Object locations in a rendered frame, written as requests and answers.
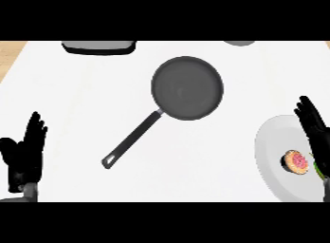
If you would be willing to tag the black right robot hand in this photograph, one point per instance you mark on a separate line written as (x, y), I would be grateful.
(324, 139)

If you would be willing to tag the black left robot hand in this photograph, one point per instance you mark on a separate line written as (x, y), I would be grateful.
(29, 152)

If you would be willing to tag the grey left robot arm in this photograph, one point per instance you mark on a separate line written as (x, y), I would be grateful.
(23, 193)

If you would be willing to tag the white round plate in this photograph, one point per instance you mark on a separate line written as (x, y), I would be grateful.
(281, 158)

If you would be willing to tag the dark grey frying pan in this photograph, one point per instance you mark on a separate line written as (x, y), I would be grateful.
(187, 88)

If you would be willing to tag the grey round object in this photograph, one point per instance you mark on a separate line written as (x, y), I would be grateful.
(240, 43)

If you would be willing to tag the dark grey appliance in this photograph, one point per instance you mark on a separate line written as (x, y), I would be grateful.
(99, 47)

